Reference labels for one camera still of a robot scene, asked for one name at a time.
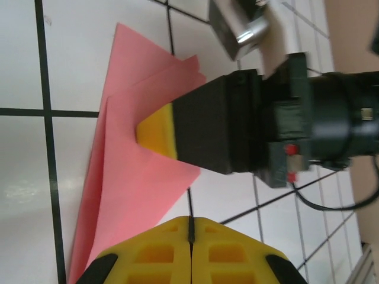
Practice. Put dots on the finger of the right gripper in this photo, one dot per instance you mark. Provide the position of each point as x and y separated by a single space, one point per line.
201 127

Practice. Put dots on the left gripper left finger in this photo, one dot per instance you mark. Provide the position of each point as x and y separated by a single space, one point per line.
154 257

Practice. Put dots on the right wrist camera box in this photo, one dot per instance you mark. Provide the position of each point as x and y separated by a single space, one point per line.
231 26

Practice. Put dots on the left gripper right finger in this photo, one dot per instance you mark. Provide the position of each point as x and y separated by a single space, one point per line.
231 257

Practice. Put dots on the pink square paper sheet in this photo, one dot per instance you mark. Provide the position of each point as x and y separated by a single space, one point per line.
124 74

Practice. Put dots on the aluminium side rail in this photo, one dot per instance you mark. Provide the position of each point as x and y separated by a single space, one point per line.
371 266

